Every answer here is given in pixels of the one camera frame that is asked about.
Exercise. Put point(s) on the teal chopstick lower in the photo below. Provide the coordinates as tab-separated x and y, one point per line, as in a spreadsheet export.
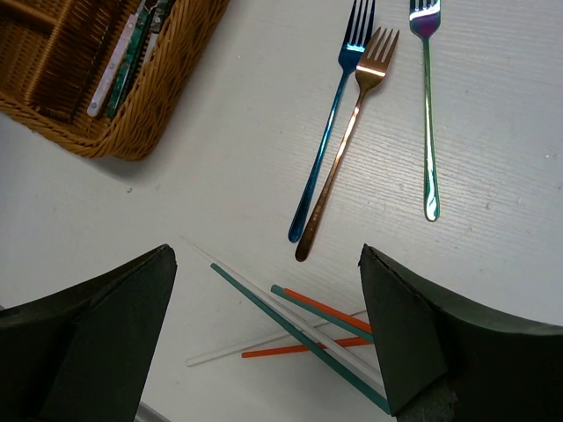
353	369

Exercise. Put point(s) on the orange chopstick long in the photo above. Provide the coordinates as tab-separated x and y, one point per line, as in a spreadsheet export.
329	310

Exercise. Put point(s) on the teal chopstick upper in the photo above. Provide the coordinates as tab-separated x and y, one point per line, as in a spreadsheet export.
277	290

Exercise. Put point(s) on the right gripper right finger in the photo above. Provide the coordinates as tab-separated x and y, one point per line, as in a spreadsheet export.
444	357

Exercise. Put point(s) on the knife with pink handle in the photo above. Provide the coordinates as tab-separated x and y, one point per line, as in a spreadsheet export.
103	91

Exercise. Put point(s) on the teal chopstick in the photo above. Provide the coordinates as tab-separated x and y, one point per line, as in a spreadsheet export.
353	369
277	290

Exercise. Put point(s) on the woven wicker cutlery basket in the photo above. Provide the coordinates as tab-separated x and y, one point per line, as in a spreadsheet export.
54	53

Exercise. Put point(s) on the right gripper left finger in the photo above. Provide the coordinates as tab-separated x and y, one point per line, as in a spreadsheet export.
84	353

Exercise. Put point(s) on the orange white chopstick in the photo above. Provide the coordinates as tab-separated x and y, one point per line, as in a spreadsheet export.
344	342

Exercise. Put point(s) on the copper metal fork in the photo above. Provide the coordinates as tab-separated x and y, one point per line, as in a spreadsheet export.
370	71

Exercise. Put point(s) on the knife with green handle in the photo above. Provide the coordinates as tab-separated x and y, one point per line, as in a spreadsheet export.
129	64

